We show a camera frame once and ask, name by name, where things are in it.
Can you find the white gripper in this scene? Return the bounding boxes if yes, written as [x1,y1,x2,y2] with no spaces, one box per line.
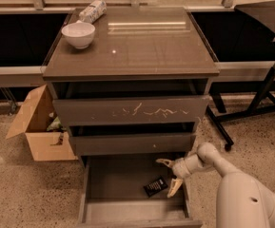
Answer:
[156,157,196,198]

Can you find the grey top drawer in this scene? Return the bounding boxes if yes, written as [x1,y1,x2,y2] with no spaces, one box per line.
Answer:
[53,96,209,126]

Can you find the open cardboard box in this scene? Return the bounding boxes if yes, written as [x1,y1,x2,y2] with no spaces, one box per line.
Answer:
[6,85,76,162]

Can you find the grey open bottom drawer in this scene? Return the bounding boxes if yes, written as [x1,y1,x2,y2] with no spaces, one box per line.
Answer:
[77,153,202,228]

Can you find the black rxbar chocolate bar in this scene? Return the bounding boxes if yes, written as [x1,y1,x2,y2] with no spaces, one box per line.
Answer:
[144,177,167,197]

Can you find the green bag in box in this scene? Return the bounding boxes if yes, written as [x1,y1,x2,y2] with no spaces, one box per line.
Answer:
[47,117,63,131]

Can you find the grey middle drawer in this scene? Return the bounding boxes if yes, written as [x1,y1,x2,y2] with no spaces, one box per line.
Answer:
[69,133,195,156]

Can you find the white ceramic bowl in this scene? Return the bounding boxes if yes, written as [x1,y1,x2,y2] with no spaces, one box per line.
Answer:
[61,22,95,49]

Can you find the white blue snack bag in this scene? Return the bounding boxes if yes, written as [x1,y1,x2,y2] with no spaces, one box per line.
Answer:
[79,0,107,24]

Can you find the grey drawer cabinet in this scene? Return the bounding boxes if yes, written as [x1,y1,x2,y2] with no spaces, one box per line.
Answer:
[42,6,221,169]

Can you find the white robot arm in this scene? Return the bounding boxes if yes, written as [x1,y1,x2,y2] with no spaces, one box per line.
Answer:
[156,142,275,228]

